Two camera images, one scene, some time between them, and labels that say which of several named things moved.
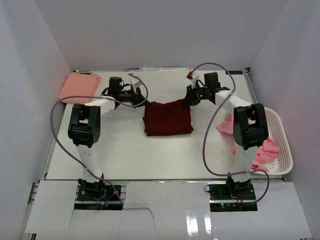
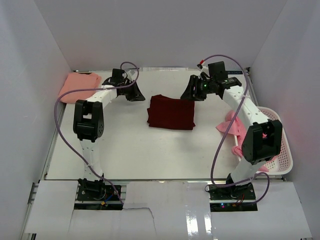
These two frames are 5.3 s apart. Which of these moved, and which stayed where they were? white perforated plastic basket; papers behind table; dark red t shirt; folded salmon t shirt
Moved: dark red t shirt
Stayed: papers behind table; folded salmon t shirt; white perforated plastic basket
